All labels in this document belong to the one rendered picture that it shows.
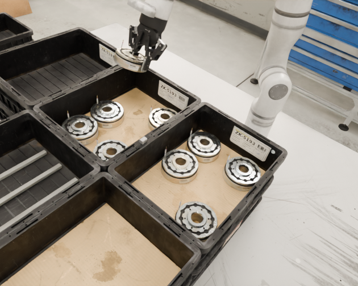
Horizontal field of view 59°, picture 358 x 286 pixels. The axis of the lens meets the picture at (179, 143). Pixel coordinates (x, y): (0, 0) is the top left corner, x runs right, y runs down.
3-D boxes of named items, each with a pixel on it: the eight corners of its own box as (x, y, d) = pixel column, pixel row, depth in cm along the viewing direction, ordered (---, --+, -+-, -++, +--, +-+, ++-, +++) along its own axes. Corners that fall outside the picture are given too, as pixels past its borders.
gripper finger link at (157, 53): (160, 42, 85) (147, 56, 89) (163, 47, 85) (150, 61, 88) (166, 42, 87) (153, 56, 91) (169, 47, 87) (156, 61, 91)
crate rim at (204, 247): (202, 105, 99) (204, 100, 98) (287, 157, 88) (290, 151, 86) (104, 175, 75) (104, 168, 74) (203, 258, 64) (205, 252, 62)
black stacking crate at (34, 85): (82, 54, 129) (80, 27, 121) (133, 87, 117) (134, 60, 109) (-14, 91, 105) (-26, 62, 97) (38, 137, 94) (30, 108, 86)
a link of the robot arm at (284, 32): (303, 2, 87) (314, 17, 80) (281, 83, 106) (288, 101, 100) (270, 3, 87) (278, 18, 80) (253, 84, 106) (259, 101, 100)
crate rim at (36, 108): (135, 64, 111) (135, 59, 109) (202, 105, 99) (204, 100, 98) (31, 113, 87) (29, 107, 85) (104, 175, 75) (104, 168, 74)
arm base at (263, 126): (248, 133, 124) (261, 99, 111) (266, 147, 119) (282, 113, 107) (232, 143, 119) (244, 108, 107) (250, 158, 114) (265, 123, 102)
